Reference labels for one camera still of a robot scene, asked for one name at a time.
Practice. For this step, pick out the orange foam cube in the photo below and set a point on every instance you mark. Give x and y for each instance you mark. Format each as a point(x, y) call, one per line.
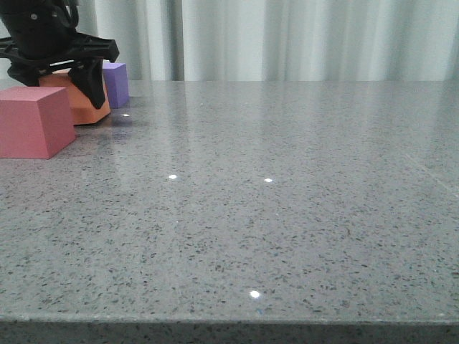
point(83, 111)

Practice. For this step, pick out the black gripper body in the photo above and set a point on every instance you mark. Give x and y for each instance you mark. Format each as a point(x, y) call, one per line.
point(43, 34)

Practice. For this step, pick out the pale green curtain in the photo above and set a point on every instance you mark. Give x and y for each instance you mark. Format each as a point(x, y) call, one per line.
point(280, 40)

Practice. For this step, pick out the purple foam cube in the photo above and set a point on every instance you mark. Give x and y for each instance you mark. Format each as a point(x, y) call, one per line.
point(116, 81)

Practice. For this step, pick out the red foam cube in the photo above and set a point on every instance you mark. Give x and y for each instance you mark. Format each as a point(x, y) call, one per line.
point(36, 122)

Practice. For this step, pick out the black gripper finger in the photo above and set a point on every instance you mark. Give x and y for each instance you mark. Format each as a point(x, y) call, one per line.
point(87, 76)
point(26, 74)

